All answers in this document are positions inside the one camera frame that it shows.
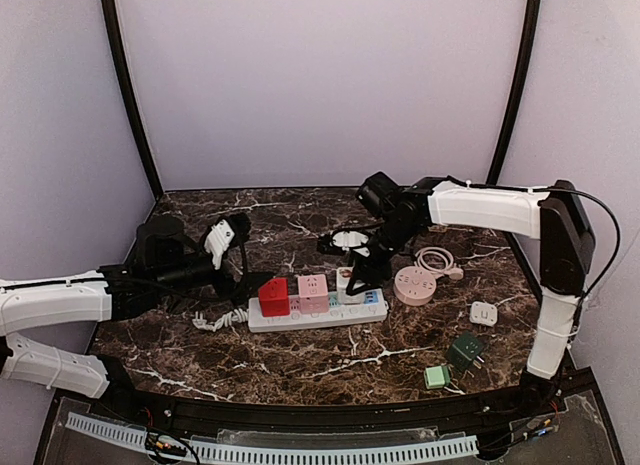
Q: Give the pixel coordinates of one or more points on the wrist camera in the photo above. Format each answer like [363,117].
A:
[351,240]
[228,232]

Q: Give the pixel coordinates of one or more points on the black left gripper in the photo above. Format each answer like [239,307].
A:
[223,280]

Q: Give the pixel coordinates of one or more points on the red cube socket adapter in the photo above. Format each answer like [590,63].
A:
[274,298]

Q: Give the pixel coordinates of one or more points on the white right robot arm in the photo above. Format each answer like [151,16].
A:
[547,229]

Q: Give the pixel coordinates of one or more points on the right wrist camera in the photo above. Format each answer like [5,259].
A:
[351,240]

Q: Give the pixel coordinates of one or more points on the black corner frame post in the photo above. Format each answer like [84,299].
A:
[125,83]

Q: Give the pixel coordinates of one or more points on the small white flat adapter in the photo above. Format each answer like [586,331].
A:
[483,313]

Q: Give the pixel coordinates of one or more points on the black front frame rail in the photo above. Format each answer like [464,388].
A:
[479,412]

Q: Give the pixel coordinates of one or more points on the beige cube adapter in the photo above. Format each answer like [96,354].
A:
[438,229]

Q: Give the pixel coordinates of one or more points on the white power strip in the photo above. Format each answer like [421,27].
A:
[374,308]

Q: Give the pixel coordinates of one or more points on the dark green cube adapter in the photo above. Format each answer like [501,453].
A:
[463,351]

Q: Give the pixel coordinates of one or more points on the mint green usb charger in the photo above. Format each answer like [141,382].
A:
[437,377]

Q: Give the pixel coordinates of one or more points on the black right corner post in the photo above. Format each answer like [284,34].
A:
[525,50]

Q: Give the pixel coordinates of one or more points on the white cube tiger adapter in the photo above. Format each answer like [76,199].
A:
[343,276]

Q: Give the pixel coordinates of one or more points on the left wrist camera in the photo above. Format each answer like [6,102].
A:
[228,232]

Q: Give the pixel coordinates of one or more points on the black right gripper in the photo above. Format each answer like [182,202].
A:
[369,258]

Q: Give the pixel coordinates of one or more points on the pink round socket hub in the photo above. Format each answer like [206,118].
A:
[414,286]

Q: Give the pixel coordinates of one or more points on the light blue cable duct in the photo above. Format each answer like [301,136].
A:
[235,449]

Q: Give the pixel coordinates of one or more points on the pink cube socket adapter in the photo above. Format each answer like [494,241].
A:
[313,294]

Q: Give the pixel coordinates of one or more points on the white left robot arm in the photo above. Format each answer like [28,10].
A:
[29,307]

